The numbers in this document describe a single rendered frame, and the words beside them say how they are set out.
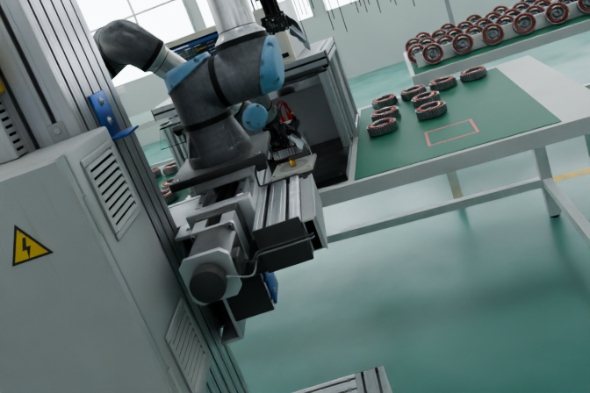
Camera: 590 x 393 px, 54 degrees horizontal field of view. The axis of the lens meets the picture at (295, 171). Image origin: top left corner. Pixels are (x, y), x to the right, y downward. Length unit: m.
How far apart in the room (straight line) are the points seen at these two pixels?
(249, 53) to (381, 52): 7.18
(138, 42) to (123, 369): 0.87
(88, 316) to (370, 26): 7.66
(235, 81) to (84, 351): 0.63
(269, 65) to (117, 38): 0.47
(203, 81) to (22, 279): 0.59
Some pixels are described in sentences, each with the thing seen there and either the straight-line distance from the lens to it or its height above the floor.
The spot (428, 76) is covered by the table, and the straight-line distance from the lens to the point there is 3.06.
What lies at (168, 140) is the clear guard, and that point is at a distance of 1.95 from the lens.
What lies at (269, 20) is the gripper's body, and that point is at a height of 1.28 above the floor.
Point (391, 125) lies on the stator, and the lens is 2.14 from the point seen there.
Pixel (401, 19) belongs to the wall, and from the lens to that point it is 8.34.
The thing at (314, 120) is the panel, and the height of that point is 0.86.
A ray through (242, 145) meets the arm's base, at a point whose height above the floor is 1.05.
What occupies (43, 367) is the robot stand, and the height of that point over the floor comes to 0.95.
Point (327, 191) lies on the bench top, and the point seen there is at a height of 0.75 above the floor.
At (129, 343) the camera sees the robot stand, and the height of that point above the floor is 0.95.
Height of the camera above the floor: 1.31
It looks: 16 degrees down
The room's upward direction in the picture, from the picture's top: 20 degrees counter-clockwise
